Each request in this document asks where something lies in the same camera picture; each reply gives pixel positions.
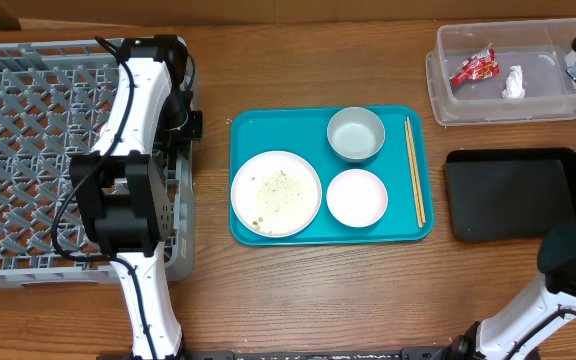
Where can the small pink bowl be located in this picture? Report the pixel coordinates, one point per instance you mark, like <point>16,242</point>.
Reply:
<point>357,198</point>

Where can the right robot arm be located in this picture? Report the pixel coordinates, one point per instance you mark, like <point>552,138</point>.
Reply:
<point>538,311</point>

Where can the wooden chopstick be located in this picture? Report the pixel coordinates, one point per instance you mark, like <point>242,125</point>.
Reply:
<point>413,173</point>
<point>419,187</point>

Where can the black plastic tray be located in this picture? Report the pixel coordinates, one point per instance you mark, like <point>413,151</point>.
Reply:
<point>501,194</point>

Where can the grey plastic dish rack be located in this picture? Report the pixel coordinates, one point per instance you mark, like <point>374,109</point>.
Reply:
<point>55,97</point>

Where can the clear plastic bin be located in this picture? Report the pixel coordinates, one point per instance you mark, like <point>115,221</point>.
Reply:
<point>541,47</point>

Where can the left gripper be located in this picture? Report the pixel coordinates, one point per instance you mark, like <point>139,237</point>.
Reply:
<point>183,143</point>

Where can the white tissue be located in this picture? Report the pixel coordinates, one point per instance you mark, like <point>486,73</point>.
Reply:
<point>514,84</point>

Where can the red snack wrapper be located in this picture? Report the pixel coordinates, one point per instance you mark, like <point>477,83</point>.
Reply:
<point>479,66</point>

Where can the teal serving tray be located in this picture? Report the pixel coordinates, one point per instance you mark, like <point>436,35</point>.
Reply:
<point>303,131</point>

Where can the large white plate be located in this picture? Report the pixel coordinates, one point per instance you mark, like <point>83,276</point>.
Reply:
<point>276,194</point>

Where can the right wooden chopstick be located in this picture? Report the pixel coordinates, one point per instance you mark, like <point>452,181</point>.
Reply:
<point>419,187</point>

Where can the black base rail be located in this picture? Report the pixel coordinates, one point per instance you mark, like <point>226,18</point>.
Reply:
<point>407,353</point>

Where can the grey bowl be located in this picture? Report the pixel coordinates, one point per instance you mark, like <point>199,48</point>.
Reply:
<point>355,134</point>

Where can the left wooden chopstick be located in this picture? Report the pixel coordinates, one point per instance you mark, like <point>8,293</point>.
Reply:
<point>413,173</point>

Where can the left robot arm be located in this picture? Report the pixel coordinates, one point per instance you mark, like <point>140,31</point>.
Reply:
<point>134,187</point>

